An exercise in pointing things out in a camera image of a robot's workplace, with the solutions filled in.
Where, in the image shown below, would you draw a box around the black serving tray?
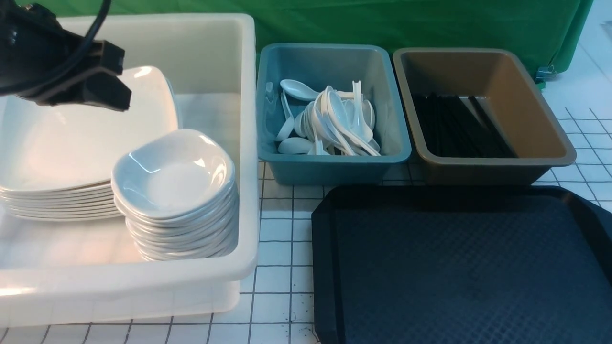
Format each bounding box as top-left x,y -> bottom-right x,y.
312,185 -> 612,344

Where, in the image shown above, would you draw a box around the metal binder clip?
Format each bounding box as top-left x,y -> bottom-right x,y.
534,65 -> 558,84

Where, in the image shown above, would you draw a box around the pile of black chopsticks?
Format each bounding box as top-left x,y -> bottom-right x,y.
412,92 -> 518,158

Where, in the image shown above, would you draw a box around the teal plastic bin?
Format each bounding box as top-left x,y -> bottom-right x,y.
255,43 -> 412,186

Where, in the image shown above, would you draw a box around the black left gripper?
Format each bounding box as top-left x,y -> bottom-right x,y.
0,2 -> 132,112

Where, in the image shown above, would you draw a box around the stack of white square plates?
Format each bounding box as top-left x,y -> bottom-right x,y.
0,76 -> 183,222

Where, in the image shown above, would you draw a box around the white spoon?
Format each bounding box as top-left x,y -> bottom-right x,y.
278,137 -> 314,155
352,81 -> 373,143
313,86 -> 356,155
280,79 -> 319,102
325,86 -> 380,156

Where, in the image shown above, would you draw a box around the large white plastic tub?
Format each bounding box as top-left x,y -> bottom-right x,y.
0,13 -> 259,327

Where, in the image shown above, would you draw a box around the brown plastic bin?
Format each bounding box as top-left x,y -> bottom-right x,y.
392,48 -> 577,185

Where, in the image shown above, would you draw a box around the green cloth backdrop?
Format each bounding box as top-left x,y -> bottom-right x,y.
19,0 -> 594,86

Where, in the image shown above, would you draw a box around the stack of white bowls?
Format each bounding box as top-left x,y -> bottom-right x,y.
111,129 -> 239,261

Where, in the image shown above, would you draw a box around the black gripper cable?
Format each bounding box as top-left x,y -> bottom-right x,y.
10,0 -> 113,96

